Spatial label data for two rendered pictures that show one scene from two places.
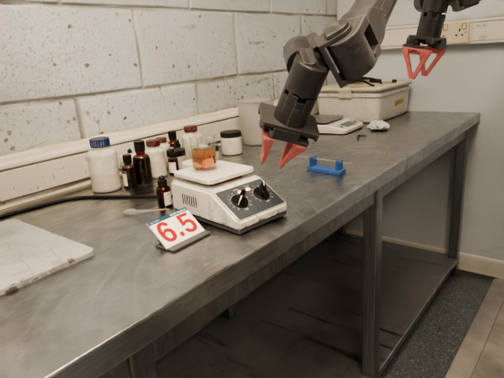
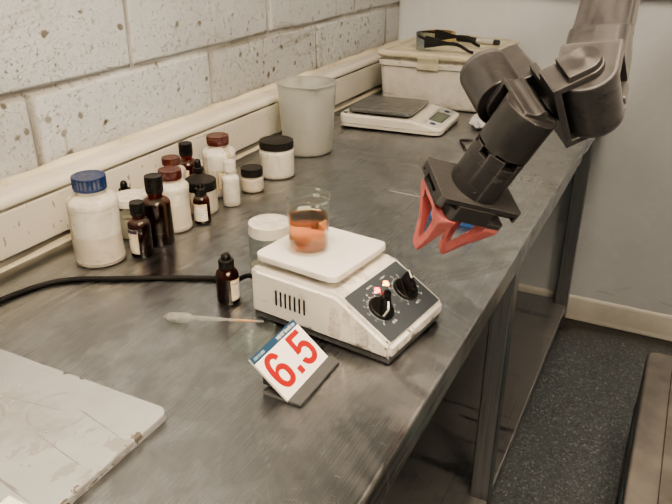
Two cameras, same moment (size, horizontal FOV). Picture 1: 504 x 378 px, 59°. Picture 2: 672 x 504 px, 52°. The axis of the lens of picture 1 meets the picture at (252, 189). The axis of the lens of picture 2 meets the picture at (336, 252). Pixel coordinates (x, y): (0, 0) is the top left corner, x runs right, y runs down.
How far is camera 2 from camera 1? 0.28 m
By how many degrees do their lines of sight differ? 14
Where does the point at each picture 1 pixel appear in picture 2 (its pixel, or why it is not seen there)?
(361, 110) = (452, 91)
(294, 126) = (488, 202)
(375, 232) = (509, 304)
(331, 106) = (403, 80)
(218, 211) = (351, 326)
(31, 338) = not seen: outside the picture
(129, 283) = (263, 480)
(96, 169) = (87, 230)
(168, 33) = not seen: outside the picture
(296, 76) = (509, 133)
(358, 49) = (613, 97)
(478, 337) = (650, 448)
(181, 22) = not seen: outside the picture
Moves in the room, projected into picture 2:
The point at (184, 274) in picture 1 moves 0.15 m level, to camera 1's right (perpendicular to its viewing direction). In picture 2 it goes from (343, 454) to (494, 431)
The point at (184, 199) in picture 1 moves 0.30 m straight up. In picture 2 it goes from (278, 298) to (267, 39)
